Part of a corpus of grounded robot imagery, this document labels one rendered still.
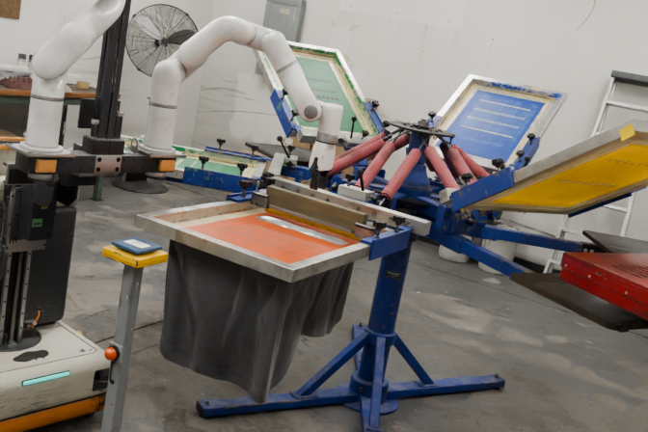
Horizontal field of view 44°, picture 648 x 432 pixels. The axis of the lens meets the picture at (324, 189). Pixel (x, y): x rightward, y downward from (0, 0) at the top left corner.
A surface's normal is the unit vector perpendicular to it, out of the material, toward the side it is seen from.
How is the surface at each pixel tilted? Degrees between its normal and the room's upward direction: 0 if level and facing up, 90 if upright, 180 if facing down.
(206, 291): 94
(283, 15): 90
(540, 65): 90
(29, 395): 90
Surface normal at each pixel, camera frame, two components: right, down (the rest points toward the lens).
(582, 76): -0.49, 0.07
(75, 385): 0.74, 0.25
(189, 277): -0.70, 0.11
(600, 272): -0.85, -0.04
